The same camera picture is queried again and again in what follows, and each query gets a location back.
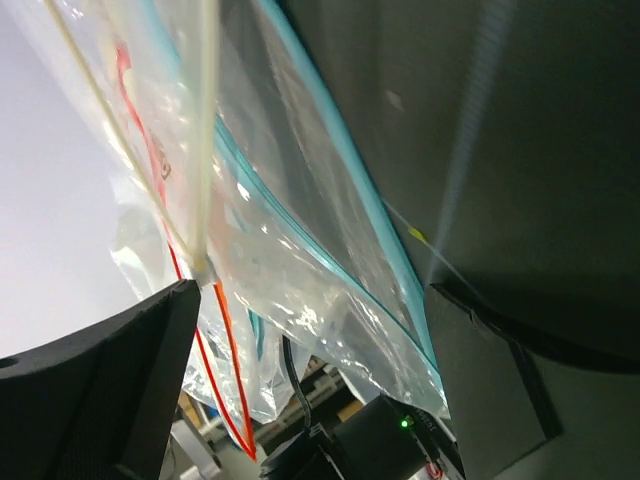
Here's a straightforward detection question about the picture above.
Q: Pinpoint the clear blue-zip bag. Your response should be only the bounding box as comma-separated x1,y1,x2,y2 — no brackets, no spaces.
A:
212,1,449,417

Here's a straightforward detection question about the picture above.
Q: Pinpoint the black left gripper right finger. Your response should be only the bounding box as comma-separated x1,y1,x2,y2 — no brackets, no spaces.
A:
424,284,639,479

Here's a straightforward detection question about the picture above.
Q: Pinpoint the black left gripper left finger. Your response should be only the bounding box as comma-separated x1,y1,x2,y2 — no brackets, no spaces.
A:
1,280,201,479

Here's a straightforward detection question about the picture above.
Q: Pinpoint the clear red-zip bag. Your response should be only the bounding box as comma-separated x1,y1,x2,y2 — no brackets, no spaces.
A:
8,1,275,458

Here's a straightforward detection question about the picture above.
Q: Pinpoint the black servo motor with LED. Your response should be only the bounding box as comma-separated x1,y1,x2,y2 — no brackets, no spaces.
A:
260,395,465,480

